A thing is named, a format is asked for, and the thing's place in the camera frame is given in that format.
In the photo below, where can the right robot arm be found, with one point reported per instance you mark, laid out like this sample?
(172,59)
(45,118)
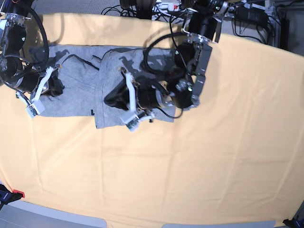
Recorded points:
(16,72)

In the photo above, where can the white power strip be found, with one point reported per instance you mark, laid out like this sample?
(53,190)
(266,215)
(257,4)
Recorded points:
(165,8)

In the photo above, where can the black robot base post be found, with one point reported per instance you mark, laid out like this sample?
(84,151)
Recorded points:
(142,9)

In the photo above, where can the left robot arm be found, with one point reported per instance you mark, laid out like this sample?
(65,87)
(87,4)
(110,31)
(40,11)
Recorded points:
(181,86)

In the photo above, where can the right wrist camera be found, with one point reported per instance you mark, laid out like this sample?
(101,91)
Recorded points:
(35,108)

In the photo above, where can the grey t-shirt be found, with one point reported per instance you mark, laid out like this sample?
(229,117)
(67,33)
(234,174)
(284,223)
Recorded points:
(89,74)

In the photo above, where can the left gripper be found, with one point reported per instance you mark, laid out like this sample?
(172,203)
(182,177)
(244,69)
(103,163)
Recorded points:
(140,95)

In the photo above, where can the yellow table cloth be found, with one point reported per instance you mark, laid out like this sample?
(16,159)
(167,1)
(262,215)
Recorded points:
(238,157)

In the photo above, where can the red black clamp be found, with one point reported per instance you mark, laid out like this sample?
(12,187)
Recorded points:
(6,196)

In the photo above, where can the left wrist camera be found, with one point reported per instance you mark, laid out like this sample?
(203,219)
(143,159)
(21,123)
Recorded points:
(131,120)

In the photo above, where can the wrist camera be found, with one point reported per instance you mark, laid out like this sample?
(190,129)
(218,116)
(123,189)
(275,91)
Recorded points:
(35,108)
(131,120)

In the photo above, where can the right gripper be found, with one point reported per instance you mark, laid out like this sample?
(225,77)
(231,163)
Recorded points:
(48,84)

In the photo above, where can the black clamp right corner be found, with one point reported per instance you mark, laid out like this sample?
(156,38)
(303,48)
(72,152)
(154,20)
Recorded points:
(294,223)

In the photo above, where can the black power adapter box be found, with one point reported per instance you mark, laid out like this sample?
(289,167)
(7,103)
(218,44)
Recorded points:
(252,15)

